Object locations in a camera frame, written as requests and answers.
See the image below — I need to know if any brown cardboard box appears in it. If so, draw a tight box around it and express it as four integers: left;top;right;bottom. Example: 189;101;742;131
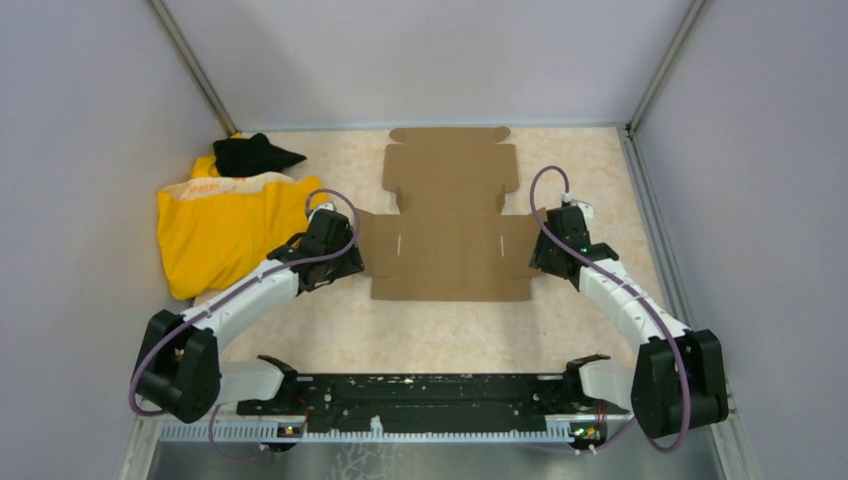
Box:
358;126;539;302

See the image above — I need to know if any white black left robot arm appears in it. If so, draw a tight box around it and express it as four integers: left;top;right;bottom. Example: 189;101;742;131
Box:
128;208;364;424

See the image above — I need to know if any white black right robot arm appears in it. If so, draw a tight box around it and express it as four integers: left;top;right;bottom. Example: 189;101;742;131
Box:
530;202;730;439

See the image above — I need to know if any black cloth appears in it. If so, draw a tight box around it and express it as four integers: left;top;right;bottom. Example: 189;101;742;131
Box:
212;133;307;177

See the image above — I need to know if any yellow cloth garment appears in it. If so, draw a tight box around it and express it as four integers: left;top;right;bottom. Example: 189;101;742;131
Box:
155;146;330;300

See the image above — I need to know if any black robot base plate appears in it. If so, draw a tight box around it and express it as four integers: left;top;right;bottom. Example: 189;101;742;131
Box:
236;373;621;433

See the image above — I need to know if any aluminium frame rail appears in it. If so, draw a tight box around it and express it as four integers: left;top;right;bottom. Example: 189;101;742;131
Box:
137;374;738;422

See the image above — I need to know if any white slotted cable duct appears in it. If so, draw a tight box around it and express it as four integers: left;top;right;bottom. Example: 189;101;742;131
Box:
160;420;574;444

